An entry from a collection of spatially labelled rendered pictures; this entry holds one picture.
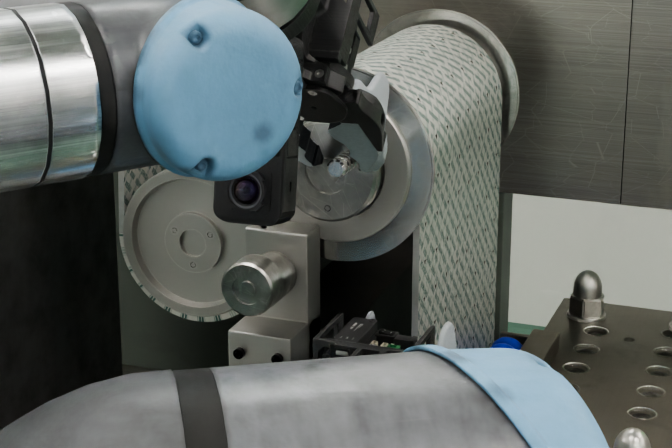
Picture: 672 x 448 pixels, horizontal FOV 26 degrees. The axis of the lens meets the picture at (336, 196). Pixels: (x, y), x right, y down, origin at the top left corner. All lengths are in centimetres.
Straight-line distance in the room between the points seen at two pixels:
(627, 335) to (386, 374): 87
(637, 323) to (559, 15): 30
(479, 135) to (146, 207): 28
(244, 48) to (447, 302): 59
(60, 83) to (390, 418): 20
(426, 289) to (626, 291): 282
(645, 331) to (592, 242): 251
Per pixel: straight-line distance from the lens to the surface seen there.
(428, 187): 104
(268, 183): 86
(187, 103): 59
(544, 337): 129
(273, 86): 61
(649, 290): 389
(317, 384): 49
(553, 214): 387
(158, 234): 115
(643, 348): 133
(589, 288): 137
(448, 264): 115
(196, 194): 112
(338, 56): 89
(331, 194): 104
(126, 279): 157
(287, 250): 106
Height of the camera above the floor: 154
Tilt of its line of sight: 17 degrees down
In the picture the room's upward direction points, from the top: straight up
